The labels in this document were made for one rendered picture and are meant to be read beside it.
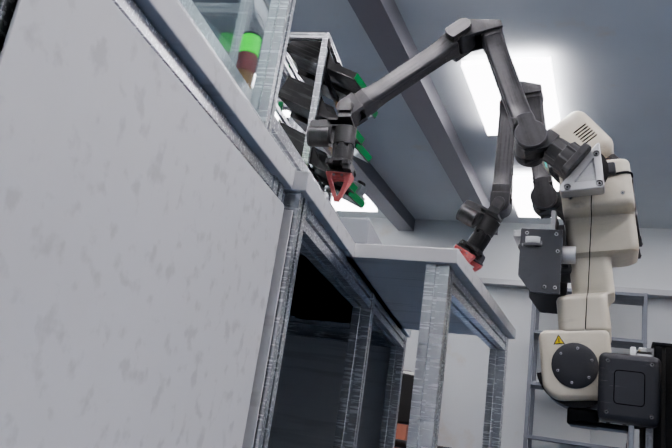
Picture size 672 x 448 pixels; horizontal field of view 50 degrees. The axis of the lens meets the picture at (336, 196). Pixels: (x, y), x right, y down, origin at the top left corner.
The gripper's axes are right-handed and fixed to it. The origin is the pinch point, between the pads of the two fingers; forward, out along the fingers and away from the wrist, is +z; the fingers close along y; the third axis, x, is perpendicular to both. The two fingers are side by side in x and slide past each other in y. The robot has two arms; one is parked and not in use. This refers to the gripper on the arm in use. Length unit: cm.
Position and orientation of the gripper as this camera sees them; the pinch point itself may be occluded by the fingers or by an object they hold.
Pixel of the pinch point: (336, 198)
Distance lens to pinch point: 184.3
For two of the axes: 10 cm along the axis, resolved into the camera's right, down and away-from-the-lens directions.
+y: -1.8, -3.2, -9.3
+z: -1.2, 9.4, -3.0
